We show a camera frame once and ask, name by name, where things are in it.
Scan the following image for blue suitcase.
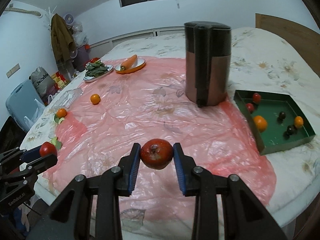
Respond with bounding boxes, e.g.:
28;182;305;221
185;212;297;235
5;80;43;133

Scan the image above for white plate with rim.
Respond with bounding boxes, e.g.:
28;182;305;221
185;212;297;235
83;64;114;83

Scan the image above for green vegetable piece lower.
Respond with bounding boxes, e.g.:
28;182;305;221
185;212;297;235
50;137;62;151

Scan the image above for red yellow snack box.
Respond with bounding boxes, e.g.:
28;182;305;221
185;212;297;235
51;72;68;89

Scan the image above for green vegetable piece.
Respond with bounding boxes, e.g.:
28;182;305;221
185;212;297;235
50;137;62;151
54;115;65;124

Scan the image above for copper black electric kettle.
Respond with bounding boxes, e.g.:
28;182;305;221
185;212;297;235
184;21;232;107

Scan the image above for small orange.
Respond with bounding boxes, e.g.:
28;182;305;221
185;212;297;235
56;108;67;119
90;94;101;105

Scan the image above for olive jacket on rack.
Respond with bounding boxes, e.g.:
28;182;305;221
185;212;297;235
50;14;76;62

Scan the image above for dark plum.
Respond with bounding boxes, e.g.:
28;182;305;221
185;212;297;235
278;112;286;121
286;125;297;136

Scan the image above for carrot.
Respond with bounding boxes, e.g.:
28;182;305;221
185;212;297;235
120;54;137;71

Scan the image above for green tray box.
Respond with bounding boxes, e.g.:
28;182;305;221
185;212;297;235
234;89;316;155

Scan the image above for pink plastic sheet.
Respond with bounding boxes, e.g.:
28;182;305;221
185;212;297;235
42;56;277;233

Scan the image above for white plastic bag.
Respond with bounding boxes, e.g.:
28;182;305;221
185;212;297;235
24;99;46;130

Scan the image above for grey bag with lettering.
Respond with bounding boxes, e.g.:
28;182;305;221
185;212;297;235
29;67;55;97

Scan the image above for small white fan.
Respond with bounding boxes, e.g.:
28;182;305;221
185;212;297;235
63;14;74;26

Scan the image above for large orange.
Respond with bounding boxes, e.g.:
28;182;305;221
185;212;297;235
253;115;268;133

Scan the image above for clear glass dish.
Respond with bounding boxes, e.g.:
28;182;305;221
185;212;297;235
51;88;83;111

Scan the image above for floral bed quilt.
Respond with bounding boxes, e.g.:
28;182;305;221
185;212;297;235
21;27;319;227

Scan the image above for purple bin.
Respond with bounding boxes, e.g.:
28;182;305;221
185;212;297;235
73;46;89;72

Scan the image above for red apple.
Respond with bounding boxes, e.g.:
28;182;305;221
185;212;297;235
252;93;261;105
39;142;57;157
246;103;255;113
140;138;174;170

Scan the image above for green leafy vegetables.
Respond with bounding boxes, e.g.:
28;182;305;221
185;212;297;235
85;60;106;75

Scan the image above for orange white oval dish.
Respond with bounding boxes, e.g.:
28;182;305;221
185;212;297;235
114;58;146;74

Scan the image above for green vegetable piece upper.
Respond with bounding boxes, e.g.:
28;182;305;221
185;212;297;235
54;115;65;124

